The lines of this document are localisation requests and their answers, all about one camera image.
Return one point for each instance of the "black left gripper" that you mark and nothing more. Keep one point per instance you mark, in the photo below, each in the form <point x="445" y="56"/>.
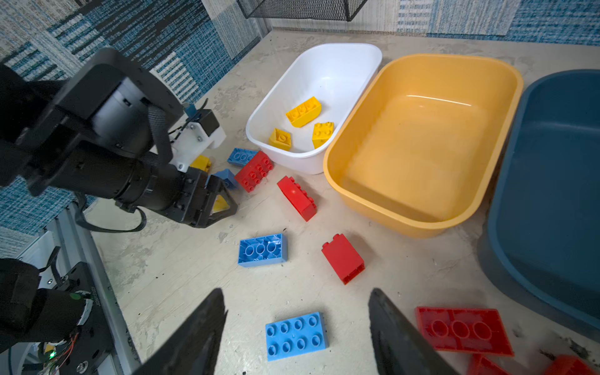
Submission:
<point x="195" y="198"/>

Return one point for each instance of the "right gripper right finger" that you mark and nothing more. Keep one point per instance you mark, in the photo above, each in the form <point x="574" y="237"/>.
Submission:
<point x="398" y="346"/>

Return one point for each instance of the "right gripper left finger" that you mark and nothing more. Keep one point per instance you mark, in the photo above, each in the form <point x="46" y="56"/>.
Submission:
<point x="193" y="348"/>

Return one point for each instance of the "yellow lego sloped bottom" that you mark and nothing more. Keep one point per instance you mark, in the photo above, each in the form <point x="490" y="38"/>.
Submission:
<point x="281" y="139"/>

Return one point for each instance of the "red lego tall block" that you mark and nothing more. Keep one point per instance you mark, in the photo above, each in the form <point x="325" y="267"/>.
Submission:
<point x="343" y="258"/>

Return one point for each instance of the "yellow lego pair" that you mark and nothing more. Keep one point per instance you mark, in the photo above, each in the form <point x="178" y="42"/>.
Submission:
<point x="304" y="113"/>

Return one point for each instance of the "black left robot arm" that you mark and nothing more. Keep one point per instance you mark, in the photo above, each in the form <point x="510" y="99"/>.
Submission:
<point x="113" y="131"/>

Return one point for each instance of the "blue lego left slanted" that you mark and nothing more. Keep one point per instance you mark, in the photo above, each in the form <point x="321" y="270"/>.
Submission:
<point x="228" y="177"/>

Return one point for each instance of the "red lego left upright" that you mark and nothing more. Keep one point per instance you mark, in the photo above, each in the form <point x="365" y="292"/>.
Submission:
<point x="254" y="171"/>

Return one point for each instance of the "blue lego far left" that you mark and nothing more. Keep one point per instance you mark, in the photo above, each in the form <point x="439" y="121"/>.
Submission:
<point x="241" y="156"/>

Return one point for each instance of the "blue lego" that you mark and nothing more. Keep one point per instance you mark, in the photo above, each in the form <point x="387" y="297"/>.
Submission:
<point x="241" y="156"/>
<point x="295" y="337"/>

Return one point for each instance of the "blue lego centre upturned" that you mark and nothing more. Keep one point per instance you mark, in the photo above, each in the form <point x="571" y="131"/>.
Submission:
<point x="263" y="251"/>

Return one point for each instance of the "red lego flat left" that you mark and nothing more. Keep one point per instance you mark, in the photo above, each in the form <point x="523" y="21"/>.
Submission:
<point x="474" y="331"/>

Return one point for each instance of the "red lego flat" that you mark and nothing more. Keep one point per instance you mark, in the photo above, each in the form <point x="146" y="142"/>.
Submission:
<point x="569" y="365"/>
<point x="481" y="365"/>
<point x="474" y="331"/>

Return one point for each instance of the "red lego flat lower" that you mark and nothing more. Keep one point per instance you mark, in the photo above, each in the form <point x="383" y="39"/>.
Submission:
<point x="481" y="365"/>

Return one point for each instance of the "red lego long centre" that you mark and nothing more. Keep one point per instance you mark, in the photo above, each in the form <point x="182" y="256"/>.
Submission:
<point x="299" y="199"/>

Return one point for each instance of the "blue lego right centre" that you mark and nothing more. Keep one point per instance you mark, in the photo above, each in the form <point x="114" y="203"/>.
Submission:
<point x="295" y="337"/>

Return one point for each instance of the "red lego flat right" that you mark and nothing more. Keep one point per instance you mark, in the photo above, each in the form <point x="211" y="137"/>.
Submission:
<point x="569" y="365"/>

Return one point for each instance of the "white plastic bin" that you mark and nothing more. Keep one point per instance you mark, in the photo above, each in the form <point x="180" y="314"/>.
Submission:
<point x="336" y="75"/>

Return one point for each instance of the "dark blue plastic bin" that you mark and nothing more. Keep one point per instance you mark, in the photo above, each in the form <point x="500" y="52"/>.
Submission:
<point x="540" y="240"/>

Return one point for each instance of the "yellow plastic bin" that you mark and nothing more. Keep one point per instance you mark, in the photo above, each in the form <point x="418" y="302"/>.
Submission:
<point x="418" y="151"/>

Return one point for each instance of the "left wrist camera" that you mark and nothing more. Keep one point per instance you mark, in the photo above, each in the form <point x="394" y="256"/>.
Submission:
<point x="200" y="131"/>

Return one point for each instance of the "black wire mesh shelf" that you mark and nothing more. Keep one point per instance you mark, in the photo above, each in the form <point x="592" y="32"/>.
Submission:
<point x="336" y="10"/>

